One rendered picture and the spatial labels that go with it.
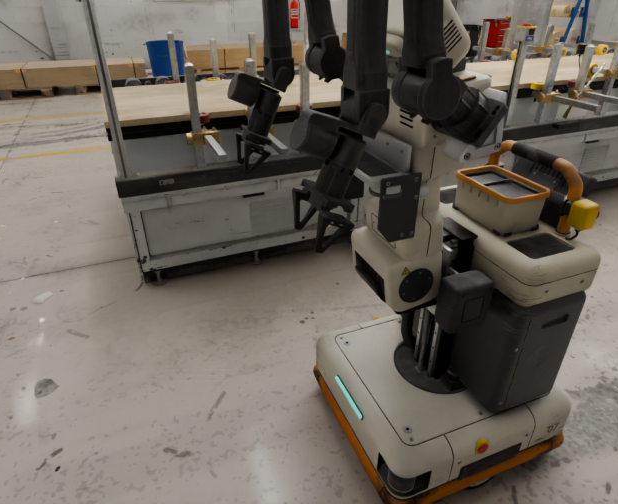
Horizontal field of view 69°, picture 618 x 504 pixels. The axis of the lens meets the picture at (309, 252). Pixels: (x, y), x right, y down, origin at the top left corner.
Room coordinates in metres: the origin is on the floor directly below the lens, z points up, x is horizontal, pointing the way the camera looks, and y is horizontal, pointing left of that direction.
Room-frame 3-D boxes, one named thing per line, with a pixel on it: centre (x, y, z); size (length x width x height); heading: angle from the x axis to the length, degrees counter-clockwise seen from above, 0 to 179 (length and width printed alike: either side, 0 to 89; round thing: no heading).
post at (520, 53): (2.60, -1.12, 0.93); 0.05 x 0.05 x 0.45; 23
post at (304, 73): (2.13, 0.02, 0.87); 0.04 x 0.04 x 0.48; 23
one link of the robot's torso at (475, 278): (1.03, -0.30, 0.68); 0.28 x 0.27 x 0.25; 22
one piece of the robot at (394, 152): (1.04, -0.16, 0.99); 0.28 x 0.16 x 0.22; 22
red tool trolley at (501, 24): (11.04, -4.21, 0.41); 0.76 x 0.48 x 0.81; 119
